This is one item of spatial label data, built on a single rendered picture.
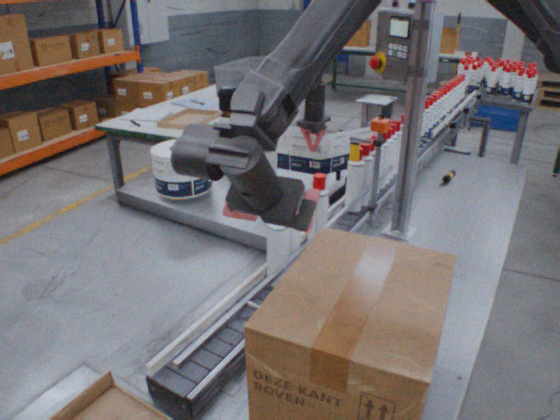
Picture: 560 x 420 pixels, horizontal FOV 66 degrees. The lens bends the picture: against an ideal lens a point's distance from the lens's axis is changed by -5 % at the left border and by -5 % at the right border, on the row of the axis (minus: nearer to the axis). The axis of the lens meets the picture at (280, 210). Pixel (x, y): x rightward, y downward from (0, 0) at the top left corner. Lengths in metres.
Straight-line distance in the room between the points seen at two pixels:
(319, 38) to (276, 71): 0.07
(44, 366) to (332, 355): 0.67
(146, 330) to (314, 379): 0.55
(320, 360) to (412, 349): 0.11
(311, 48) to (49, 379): 0.79
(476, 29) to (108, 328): 8.22
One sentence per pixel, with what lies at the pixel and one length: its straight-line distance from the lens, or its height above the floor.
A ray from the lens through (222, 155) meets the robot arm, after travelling 0.57.
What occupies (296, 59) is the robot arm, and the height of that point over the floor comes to 1.43.
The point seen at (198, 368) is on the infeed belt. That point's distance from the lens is 0.89.
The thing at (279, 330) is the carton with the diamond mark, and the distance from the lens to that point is 0.59.
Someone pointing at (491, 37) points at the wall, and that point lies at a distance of 8.76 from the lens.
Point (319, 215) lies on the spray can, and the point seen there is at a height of 0.98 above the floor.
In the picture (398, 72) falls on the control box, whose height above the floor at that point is 1.31.
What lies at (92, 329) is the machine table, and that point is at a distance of 1.11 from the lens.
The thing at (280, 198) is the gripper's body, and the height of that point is 1.25.
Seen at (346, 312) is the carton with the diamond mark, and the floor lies 1.12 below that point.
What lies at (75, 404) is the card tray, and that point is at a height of 0.86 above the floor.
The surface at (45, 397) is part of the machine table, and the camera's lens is 0.99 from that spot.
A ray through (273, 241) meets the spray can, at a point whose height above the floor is 1.01.
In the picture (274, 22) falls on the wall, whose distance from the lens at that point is 9.76.
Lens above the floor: 1.51
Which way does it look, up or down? 26 degrees down
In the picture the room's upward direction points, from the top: straight up
